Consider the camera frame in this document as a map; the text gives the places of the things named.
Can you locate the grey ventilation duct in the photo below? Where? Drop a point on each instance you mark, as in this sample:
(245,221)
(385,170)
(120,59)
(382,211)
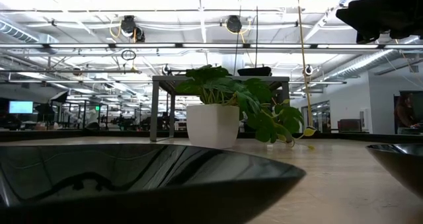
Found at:
(20,34)

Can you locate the small black ceiling reel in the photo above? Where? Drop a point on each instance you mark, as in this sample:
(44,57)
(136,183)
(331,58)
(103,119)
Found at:
(308,70)
(165,69)

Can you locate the green plant in white pot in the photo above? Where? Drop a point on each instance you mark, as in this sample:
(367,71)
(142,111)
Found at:
(213,125)

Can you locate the black rounded mini plate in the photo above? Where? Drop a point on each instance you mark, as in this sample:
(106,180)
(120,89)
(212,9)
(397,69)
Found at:
(132,171)

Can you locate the black leaf shaped mini plate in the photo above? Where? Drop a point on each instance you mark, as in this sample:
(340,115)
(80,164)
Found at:
(403,164)

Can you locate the person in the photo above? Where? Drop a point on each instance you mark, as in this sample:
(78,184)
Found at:
(404,113)

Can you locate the blue lit monitor screen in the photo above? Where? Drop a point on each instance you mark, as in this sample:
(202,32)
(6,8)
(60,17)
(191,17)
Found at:
(20,107)

